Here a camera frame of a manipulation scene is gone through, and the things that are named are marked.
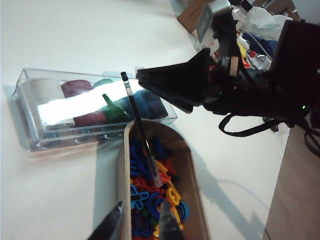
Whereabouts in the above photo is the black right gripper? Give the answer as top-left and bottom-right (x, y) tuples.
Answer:
(136, 48), (313, 126)

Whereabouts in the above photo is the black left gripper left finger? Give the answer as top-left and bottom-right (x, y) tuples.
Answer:
(87, 201), (125, 240)

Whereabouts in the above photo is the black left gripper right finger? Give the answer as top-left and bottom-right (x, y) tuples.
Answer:
(159, 201), (186, 240)

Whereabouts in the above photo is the clear black ballpoint pen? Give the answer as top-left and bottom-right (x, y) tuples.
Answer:
(120, 71), (163, 188)

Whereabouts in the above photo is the blue plastic letter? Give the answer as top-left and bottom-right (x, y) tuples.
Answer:
(147, 194), (166, 221)

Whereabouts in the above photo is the yellow plastic letter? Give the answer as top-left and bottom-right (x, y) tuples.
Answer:
(164, 187), (183, 206)

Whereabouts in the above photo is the blue chip stack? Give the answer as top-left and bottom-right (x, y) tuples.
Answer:
(132, 89), (169, 119)

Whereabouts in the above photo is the blue plastic plus sign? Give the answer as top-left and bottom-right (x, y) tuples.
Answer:
(129, 184), (150, 210)

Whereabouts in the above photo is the beige pulp tray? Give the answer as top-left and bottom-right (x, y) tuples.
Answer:
(116, 119), (211, 240)

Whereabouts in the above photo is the green chip stack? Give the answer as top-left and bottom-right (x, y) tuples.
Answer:
(102, 93), (131, 124)

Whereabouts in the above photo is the brown cardboard box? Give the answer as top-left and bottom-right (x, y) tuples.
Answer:
(177, 0), (214, 36)

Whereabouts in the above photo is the clear red-capped bottle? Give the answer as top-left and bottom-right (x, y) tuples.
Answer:
(247, 51), (272, 71)

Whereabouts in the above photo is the blue cloth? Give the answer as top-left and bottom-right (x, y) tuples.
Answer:
(243, 32), (279, 59)

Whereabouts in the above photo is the white plastic bag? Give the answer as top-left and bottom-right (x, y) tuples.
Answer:
(232, 4), (294, 41)

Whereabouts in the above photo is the red chip stack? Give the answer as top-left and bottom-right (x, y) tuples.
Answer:
(61, 79), (93, 99)

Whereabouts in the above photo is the clear plastic chip box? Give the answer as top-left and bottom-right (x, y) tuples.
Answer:
(13, 67), (178, 153)

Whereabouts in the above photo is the white chip stack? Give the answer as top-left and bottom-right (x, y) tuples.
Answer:
(31, 78), (66, 101)

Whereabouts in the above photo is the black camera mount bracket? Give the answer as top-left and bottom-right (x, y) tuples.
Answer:
(216, 14), (240, 77)

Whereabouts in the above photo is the black cable loop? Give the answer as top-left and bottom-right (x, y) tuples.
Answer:
(218, 113), (279, 138)

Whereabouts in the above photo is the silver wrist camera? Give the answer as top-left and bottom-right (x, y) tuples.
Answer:
(196, 0), (232, 42)

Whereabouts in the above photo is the black cable bundle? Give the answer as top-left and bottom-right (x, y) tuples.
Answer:
(303, 104), (320, 158)

